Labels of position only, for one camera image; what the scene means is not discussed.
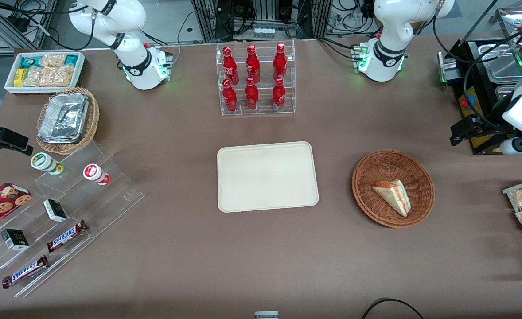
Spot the black food warmer machine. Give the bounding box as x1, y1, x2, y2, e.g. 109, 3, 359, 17
437, 7, 522, 156

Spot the red lid cup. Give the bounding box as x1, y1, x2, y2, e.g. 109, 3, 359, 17
82, 163, 111, 186

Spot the white rectangular snack bin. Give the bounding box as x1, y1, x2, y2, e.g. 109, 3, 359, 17
4, 51, 86, 95

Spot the black camera clamp mount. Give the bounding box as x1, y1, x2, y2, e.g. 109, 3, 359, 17
0, 118, 34, 156

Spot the small black box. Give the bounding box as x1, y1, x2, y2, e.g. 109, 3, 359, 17
43, 199, 68, 223
0, 229, 30, 251

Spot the aluminium foil tray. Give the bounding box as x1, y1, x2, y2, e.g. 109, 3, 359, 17
38, 93, 89, 145

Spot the green lid cup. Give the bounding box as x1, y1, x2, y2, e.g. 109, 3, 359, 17
30, 152, 65, 176

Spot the clear rice cracker bag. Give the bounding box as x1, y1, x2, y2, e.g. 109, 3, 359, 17
23, 54, 74, 88

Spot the clear acrylic bottle rack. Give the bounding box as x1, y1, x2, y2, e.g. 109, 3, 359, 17
216, 40, 296, 117

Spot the brown round wicker basket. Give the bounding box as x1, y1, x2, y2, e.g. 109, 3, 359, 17
352, 150, 435, 229

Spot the triangular sandwich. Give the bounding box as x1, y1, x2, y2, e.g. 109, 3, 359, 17
372, 179, 412, 218

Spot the red cola bottle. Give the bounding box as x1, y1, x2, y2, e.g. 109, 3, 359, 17
245, 44, 261, 84
272, 77, 287, 112
222, 79, 238, 113
273, 43, 288, 81
245, 77, 260, 111
222, 47, 239, 85

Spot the Snickers chocolate bar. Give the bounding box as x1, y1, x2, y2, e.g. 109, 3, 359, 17
1, 255, 50, 289
46, 220, 89, 253

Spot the light wicker basket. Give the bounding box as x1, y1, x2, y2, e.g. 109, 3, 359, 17
36, 87, 100, 155

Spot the steel warmer pan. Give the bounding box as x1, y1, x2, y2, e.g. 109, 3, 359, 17
495, 84, 516, 105
478, 43, 522, 84

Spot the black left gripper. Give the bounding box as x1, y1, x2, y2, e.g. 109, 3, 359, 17
450, 119, 516, 147

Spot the beige plastic tray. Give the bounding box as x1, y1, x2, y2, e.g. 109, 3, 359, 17
217, 141, 319, 213

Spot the clear acrylic stepped shelf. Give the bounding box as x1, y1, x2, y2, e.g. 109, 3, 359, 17
0, 141, 146, 299

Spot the black cable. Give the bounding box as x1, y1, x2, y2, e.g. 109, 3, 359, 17
361, 298, 426, 319

